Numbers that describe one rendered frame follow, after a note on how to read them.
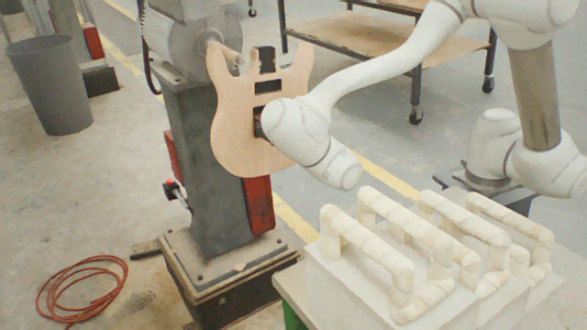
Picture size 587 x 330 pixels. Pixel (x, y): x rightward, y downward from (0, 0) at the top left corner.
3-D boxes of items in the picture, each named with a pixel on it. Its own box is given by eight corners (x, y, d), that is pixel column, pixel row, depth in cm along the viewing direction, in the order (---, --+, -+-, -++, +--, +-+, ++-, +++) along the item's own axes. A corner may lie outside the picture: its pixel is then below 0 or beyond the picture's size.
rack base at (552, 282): (414, 247, 108) (415, 244, 107) (457, 220, 115) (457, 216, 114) (524, 321, 88) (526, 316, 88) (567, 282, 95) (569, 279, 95)
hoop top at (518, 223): (462, 204, 105) (463, 192, 104) (471, 199, 107) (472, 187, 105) (547, 250, 91) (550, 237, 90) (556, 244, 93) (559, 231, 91)
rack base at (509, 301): (361, 280, 100) (361, 247, 95) (415, 246, 108) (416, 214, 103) (470, 368, 81) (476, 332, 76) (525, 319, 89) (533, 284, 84)
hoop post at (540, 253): (525, 270, 97) (533, 236, 93) (533, 264, 99) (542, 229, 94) (539, 280, 95) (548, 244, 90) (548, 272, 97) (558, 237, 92)
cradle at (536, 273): (505, 291, 93) (508, 280, 91) (537, 265, 98) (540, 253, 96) (521, 302, 90) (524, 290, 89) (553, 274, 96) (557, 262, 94)
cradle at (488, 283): (456, 302, 81) (458, 289, 79) (495, 271, 87) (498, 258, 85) (472, 313, 79) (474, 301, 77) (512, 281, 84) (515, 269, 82)
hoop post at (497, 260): (481, 279, 86) (487, 239, 81) (491, 270, 87) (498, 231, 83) (495, 288, 84) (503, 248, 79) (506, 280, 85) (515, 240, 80)
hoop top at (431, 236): (352, 201, 82) (352, 186, 81) (366, 194, 84) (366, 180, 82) (443, 262, 68) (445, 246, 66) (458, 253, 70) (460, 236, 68)
